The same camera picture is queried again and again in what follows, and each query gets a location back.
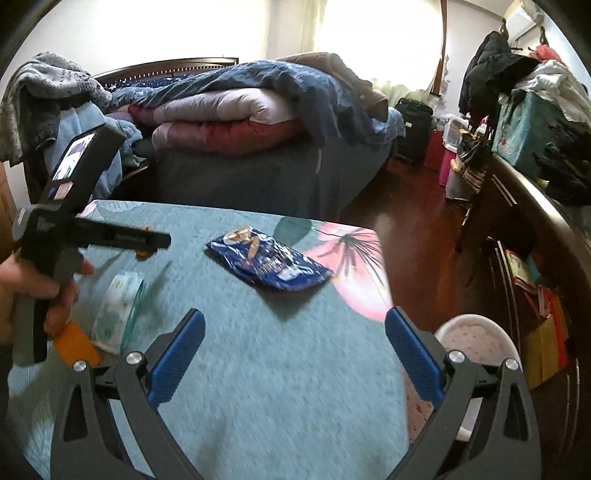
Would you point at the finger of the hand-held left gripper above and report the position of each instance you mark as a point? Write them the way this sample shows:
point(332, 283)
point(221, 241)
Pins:
point(129, 238)

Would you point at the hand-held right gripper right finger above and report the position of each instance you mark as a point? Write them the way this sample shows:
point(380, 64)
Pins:
point(413, 357)

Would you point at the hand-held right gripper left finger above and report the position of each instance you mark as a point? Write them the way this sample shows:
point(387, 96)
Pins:
point(178, 357)

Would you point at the pink speckled wastebasket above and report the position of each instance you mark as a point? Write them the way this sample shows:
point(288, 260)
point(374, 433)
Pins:
point(475, 337)

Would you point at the green and white tissue packet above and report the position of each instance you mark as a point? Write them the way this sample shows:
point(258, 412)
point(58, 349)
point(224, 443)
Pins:
point(115, 314)

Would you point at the orange box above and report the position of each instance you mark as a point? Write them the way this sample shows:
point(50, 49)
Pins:
point(78, 346)

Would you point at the blue snack bag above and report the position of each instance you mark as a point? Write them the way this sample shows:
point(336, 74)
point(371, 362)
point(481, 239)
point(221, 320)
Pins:
point(268, 261)

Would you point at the person's left hand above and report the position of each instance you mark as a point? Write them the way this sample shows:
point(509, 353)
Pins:
point(64, 300)

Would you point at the teal floral tablecloth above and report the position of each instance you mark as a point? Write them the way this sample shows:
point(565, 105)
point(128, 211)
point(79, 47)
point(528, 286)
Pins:
point(277, 369)

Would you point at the light blue fleece blanket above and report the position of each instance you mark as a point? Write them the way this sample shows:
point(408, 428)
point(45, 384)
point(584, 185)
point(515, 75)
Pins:
point(76, 124)

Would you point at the yellow book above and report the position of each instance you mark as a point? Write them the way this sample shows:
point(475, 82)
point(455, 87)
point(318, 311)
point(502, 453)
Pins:
point(517, 270)

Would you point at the grey knitted blanket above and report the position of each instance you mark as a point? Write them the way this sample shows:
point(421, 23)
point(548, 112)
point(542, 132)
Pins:
point(41, 87)

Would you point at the pink folded quilt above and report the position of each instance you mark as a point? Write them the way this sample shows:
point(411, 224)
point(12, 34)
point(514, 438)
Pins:
point(221, 115)

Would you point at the navy star print pillow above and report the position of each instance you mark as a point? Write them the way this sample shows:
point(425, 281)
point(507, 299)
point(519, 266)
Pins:
point(152, 83)

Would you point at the dark wooden bed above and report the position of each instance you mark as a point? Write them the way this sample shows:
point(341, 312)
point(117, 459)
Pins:
point(277, 180)

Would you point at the dark wooden dresser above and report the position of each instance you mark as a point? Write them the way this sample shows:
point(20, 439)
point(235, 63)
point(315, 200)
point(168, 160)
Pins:
point(498, 221)

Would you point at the red plastic container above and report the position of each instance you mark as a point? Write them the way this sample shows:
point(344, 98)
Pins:
point(436, 157)

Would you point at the blue patterned duvet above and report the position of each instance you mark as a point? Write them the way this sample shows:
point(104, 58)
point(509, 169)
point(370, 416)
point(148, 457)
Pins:
point(286, 83)

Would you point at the black suitcase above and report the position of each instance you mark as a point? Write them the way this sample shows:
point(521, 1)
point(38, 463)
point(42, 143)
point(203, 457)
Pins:
point(413, 129)

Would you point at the white plastic container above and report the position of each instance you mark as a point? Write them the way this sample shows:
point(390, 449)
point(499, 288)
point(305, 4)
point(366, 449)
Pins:
point(455, 131)

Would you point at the dark folded clothes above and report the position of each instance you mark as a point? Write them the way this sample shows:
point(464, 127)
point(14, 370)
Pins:
point(568, 166)

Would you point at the teal storage box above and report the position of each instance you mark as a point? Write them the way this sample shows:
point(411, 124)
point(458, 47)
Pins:
point(521, 129)

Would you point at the tan blanket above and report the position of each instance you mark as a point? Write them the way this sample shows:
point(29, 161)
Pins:
point(341, 78)

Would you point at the pale green curtain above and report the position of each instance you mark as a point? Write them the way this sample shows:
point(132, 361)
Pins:
point(385, 88)

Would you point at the black jacket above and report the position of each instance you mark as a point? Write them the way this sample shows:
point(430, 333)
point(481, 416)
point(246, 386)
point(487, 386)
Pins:
point(489, 69)

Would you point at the pile of white clothes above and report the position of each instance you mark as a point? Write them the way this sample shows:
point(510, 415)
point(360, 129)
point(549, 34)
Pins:
point(558, 83)

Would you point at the pink hat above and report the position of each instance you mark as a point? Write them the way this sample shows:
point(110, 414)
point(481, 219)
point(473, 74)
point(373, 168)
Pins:
point(547, 54)

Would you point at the wooden coat rack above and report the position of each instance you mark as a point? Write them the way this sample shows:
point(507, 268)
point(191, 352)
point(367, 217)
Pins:
point(545, 34)

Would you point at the white air conditioner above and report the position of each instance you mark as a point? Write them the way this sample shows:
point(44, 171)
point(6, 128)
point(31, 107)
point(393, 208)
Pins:
point(524, 16)

